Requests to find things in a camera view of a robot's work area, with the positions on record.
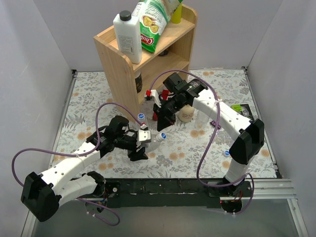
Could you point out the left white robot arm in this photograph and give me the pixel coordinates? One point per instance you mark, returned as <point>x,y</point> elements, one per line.
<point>44,193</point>

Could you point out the black green box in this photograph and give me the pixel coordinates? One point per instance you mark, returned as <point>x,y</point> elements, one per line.
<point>244,110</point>

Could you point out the black base bar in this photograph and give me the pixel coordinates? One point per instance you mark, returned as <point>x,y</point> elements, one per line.
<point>170,192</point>

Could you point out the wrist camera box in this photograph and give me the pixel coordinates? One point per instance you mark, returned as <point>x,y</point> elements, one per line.
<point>153,96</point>
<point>143,136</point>

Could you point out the blue white bottle cap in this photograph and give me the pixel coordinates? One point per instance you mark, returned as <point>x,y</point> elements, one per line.
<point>141,116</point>

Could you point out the yellow bottle on shelf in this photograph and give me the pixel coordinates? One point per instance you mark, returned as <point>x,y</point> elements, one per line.
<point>176,16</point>

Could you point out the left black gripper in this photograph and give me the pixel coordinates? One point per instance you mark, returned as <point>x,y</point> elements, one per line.
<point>136,147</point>

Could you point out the wooden shelf unit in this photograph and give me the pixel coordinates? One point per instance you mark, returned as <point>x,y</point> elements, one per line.
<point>173,52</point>

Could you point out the dark bottle in shelf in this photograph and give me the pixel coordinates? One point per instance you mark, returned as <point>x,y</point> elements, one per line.
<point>138,81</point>

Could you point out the green chips bag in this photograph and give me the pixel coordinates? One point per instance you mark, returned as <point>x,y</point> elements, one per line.
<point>153,16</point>

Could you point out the beige lotion bottle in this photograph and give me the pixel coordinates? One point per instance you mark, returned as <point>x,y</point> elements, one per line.
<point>186,114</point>

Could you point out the clear plastic bottle front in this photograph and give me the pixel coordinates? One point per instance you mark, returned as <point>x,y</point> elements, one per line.
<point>153,145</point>

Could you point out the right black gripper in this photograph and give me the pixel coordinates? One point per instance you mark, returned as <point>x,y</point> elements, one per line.
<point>164,112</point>

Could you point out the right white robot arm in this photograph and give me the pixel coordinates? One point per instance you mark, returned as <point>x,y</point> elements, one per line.
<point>247,135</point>

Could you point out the clear plastic bottle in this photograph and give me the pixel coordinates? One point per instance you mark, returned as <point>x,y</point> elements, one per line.
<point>201,120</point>
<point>143,121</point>
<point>153,145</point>

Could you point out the white bottle black cap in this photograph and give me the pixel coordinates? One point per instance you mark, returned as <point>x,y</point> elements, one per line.
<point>127,31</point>

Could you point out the purple candy bar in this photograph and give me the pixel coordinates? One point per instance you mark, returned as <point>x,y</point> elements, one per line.
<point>213,123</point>

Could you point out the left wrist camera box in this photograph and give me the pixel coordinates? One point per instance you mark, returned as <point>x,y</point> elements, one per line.
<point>143,136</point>

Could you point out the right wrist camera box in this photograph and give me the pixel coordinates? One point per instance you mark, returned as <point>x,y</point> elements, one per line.
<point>153,96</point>

